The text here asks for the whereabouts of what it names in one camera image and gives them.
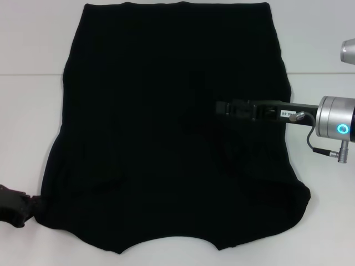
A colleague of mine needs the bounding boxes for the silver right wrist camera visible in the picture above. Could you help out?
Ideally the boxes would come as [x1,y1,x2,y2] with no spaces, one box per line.
[340,38,355,64]

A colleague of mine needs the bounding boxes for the black shirt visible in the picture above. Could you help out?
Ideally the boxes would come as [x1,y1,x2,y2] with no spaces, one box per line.
[32,1,311,249]

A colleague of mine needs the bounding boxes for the right gripper cable with plugs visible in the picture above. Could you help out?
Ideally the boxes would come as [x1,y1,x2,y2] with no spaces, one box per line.
[288,110,349,165]

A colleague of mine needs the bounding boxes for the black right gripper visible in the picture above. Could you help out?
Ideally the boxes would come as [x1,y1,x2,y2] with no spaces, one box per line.
[215,99,320,128]

